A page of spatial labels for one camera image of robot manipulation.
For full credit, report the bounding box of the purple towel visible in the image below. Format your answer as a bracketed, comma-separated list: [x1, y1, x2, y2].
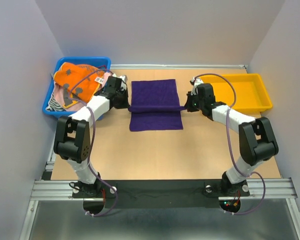
[128, 79, 185, 132]

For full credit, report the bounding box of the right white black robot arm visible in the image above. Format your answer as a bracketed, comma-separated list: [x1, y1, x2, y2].
[184, 82, 279, 195]

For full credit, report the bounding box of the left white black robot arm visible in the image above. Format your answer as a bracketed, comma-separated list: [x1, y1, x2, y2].
[53, 75, 130, 198]

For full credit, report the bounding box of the orange towel with grey spots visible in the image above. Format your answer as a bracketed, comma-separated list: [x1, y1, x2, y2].
[53, 62, 110, 112]

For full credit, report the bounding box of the blue plastic bin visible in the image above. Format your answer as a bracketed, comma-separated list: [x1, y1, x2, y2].
[41, 56, 112, 122]

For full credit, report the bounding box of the yellow plastic tray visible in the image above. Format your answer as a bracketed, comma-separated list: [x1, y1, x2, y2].
[200, 73, 273, 114]

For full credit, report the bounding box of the grey white striped towel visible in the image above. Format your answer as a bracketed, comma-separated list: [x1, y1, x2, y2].
[45, 94, 65, 112]

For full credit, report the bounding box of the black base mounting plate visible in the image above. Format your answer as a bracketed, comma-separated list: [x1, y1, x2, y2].
[69, 179, 250, 209]

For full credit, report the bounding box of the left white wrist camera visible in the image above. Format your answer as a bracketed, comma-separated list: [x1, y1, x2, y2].
[119, 75, 128, 91]

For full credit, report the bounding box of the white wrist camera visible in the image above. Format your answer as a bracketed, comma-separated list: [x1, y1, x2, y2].
[119, 75, 128, 91]
[190, 78, 204, 95]

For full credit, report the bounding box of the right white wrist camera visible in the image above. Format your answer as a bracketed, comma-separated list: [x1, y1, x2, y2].
[190, 78, 204, 95]

